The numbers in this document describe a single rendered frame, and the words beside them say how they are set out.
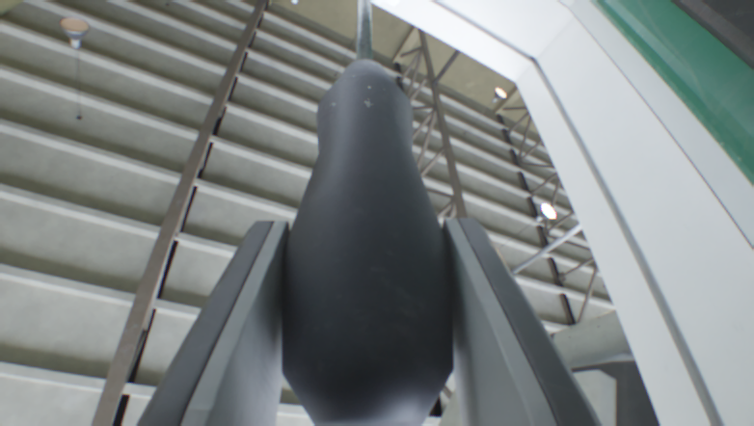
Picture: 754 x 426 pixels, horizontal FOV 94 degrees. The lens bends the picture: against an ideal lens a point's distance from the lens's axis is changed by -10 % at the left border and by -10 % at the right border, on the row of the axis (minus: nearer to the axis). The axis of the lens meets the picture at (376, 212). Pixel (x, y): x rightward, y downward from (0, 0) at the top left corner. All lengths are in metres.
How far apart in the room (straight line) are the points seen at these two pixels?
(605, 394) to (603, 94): 0.30
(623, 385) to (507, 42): 0.33
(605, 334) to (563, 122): 0.43
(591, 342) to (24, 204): 9.23
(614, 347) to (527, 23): 0.46
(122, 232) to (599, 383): 8.71
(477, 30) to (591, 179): 0.11
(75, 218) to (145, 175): 1.70
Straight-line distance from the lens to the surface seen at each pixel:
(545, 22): 0.27
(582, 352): 0.63
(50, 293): 8.37
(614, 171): 0.20
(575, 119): 0.23
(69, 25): 9.33
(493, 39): 0.26
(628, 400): 0.43
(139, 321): 5.81
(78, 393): 7.76
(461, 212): 9.79
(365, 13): 0.18
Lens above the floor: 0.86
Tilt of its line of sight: 42 degrees up
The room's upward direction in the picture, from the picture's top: 140 degrees counter-clockwise
